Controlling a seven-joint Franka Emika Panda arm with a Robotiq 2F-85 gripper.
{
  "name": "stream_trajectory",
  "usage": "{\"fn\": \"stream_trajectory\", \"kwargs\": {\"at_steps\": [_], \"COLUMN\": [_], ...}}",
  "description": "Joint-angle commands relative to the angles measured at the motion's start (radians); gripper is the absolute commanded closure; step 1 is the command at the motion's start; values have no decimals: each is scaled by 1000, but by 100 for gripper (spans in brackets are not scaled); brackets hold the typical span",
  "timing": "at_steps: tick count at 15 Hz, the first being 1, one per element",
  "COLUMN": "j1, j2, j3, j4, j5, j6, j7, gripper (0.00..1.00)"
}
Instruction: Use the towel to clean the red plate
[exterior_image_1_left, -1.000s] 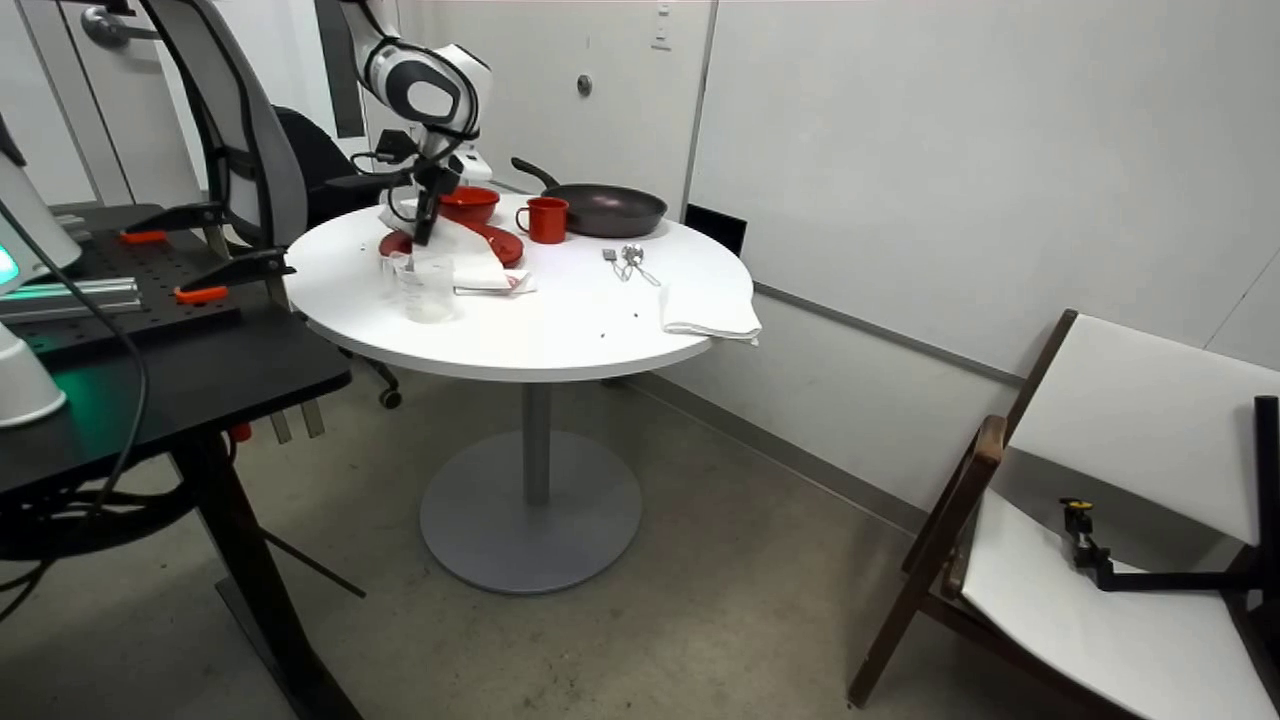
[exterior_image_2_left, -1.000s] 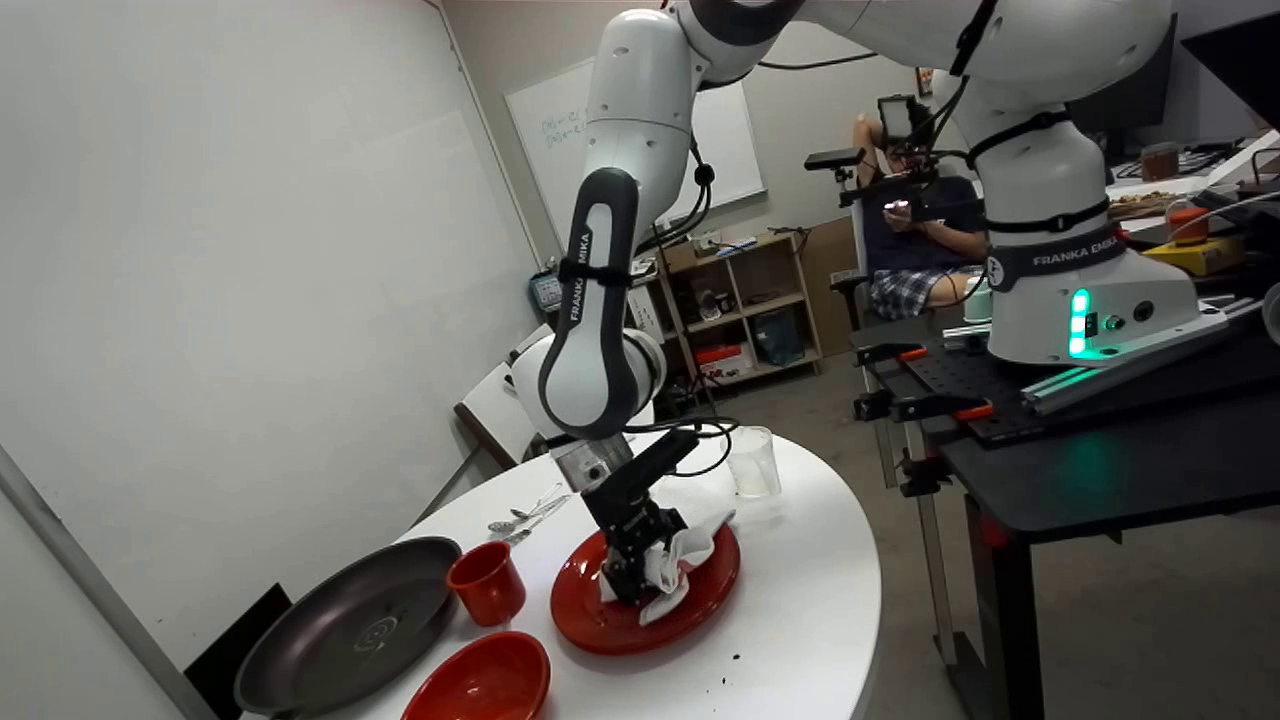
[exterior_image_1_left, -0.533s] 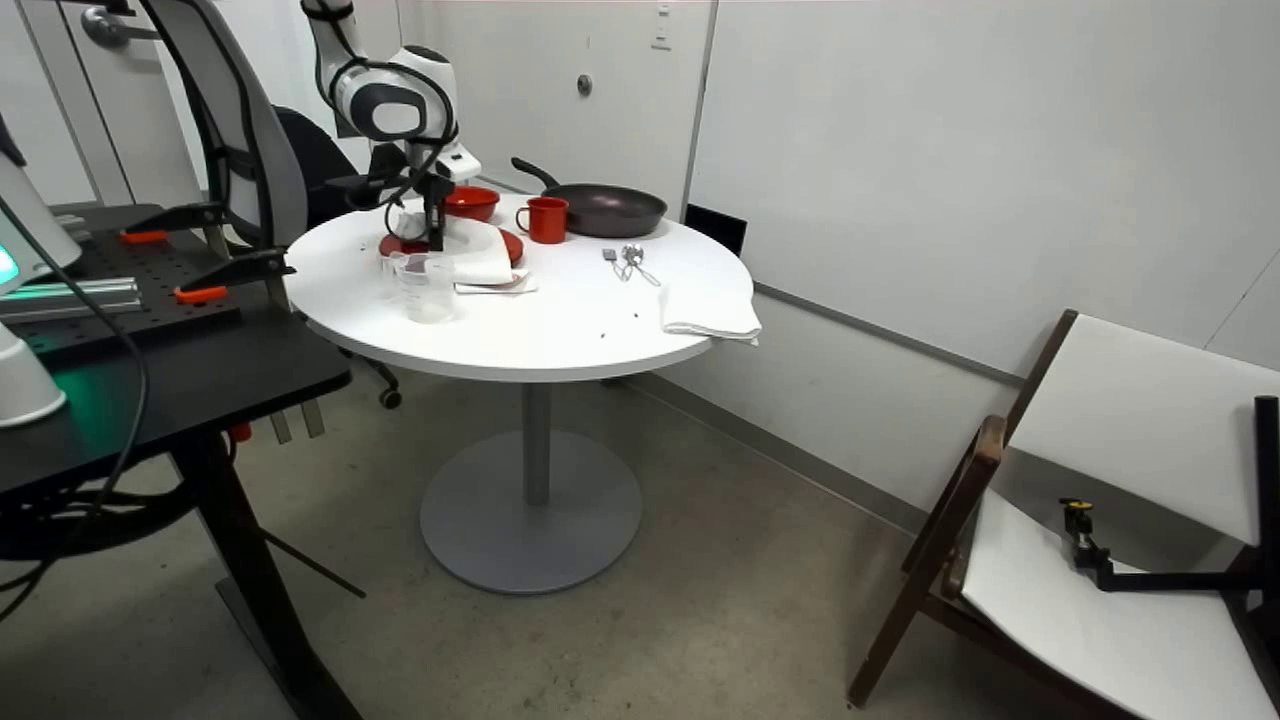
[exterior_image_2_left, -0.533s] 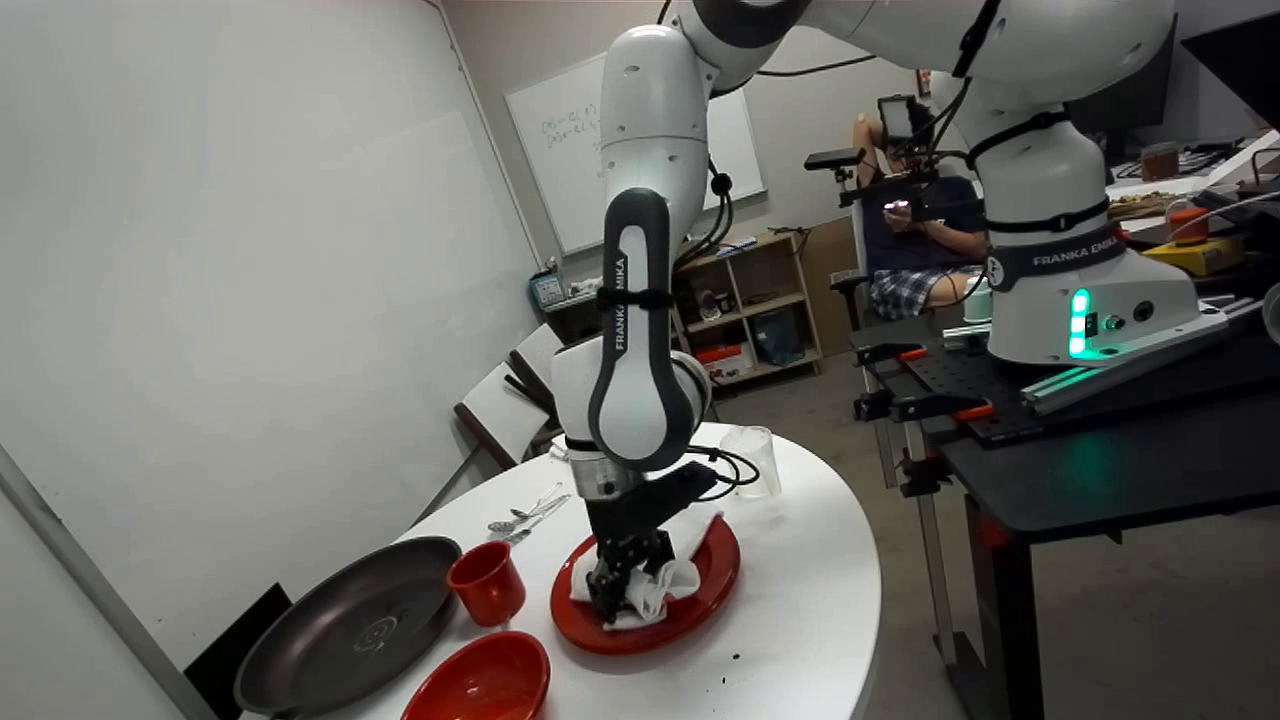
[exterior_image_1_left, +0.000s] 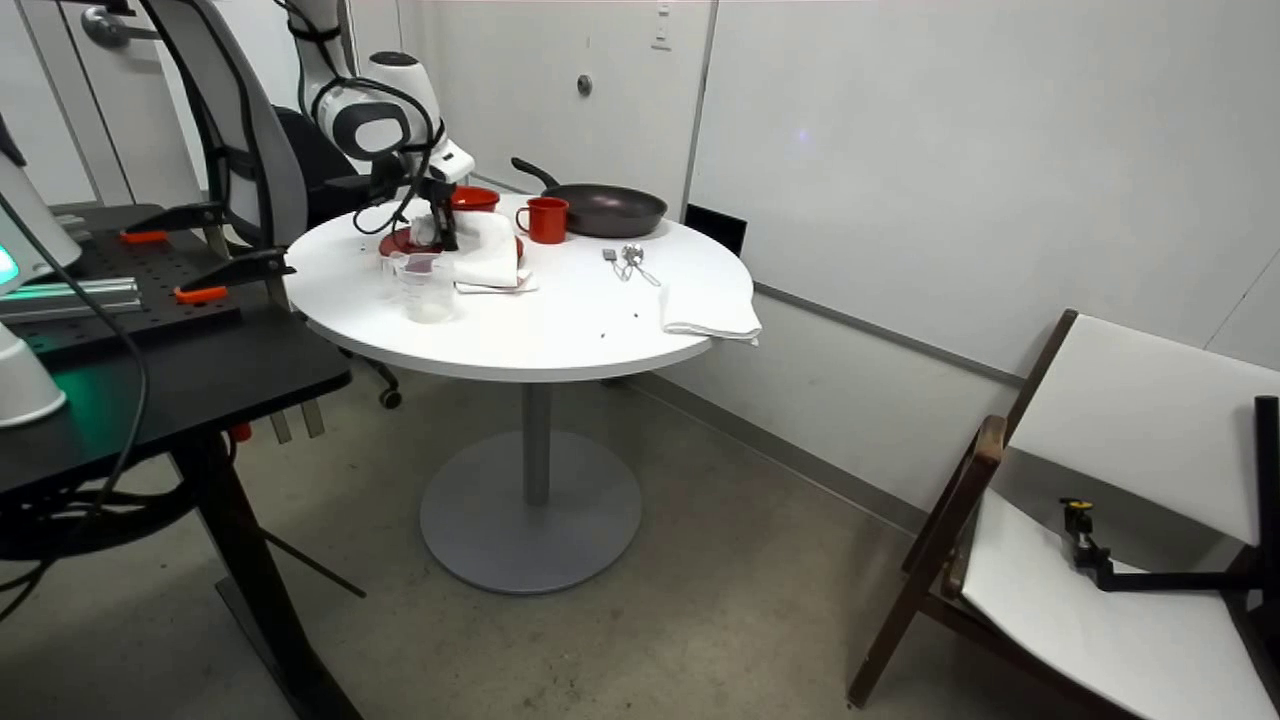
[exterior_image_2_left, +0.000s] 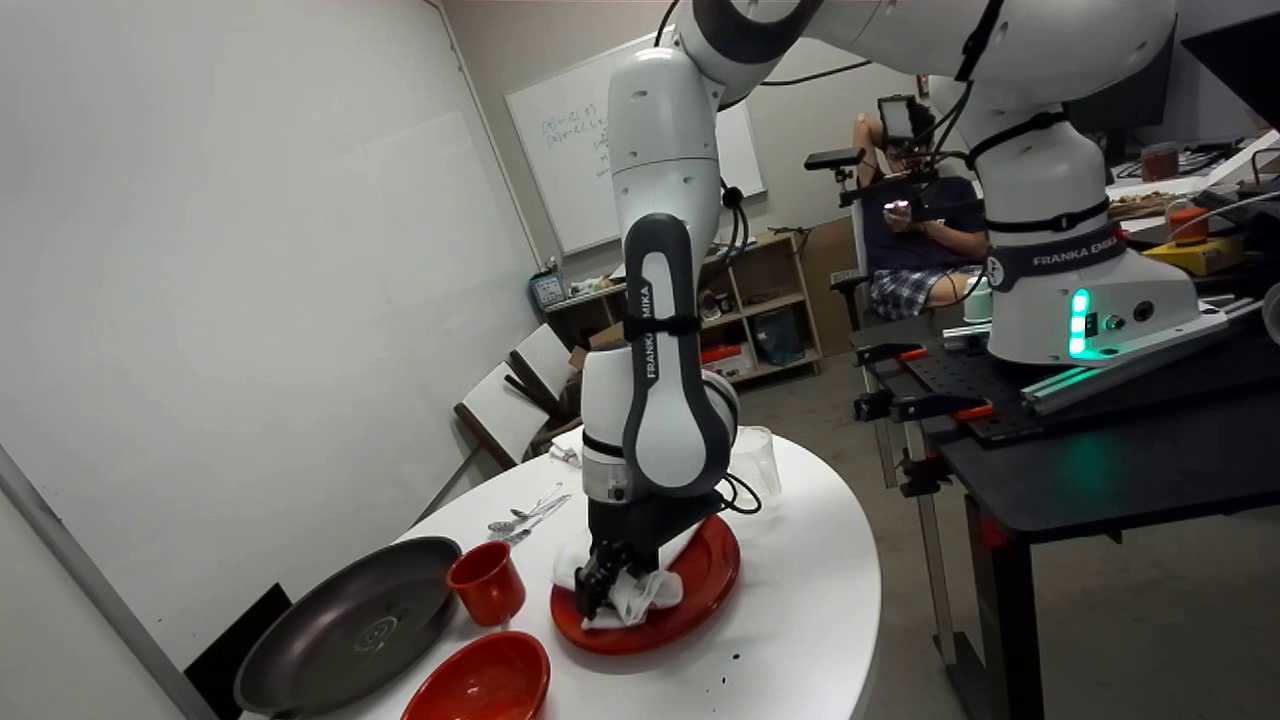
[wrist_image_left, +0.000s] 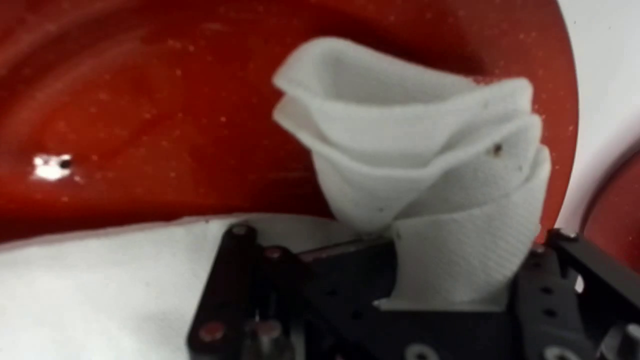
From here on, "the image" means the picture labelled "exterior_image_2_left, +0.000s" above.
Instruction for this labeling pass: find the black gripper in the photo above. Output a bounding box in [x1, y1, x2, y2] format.
[571, 492, 718, 621]

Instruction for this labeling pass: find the white robot base green light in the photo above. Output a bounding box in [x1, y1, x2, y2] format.
[982, 245, 1204, 371]

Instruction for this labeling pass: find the folded white towel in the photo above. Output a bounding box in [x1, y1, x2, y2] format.
[550, 420, 594, 470]

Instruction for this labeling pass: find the red cloth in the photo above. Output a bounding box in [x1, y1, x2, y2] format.
[550, 513, 744, 655]

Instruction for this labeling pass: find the metal fork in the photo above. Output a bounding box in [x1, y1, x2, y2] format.
[500, 513, 551, 548]

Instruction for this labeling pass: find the metal spoon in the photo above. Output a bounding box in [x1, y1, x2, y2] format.
[484, 487, 578, 535]

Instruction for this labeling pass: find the red mug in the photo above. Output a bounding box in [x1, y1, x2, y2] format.
[443, 535, 532, 630]

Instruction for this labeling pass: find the red bowl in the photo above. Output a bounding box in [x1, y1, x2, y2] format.
[402, 627, 557, 720]

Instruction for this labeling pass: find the clear plastic measuring cup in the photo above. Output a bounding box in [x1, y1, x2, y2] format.
[732, 422, 783, 504]

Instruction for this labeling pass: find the dark frying pan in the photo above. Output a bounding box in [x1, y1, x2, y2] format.
[232, 531, 467, 720]

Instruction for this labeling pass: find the dark side table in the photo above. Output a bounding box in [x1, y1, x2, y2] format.
[536, 268, 629, 352]

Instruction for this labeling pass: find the blue bag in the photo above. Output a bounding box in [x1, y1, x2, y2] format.
[529, 262, 571, 318]

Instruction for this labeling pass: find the black table clamp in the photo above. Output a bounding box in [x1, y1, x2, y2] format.
[896, 450, 952, 501]

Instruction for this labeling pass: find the wooden cubby shelf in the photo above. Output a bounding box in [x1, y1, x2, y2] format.
[718, 228, 826, 393]

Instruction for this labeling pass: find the black box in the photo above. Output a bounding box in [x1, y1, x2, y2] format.
[183, 578, 296, 720]

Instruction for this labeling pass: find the seated person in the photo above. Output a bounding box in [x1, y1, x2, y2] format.
[850, 113, 997, 324]

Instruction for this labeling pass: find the black desk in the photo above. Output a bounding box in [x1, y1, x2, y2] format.
[851, 312, 1280, 720]

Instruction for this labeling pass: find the black VR headset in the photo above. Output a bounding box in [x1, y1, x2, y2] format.
[872, 93, 926, 149]

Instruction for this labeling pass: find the yellow object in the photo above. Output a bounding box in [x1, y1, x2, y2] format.
[1147, 234, 1250, 281]

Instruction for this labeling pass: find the black monitor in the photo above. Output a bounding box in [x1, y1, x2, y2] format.
[1178, 6, 1280, 131]

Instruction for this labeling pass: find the round white pedestal table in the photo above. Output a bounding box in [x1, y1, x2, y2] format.
[238, 416, 889, 720]

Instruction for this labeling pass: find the wall whiteboard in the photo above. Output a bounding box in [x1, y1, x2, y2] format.
[504, 36, 774, 260]

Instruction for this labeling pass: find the aluminium rail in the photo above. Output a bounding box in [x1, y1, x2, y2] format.
[1021, 296, 1265, 410]

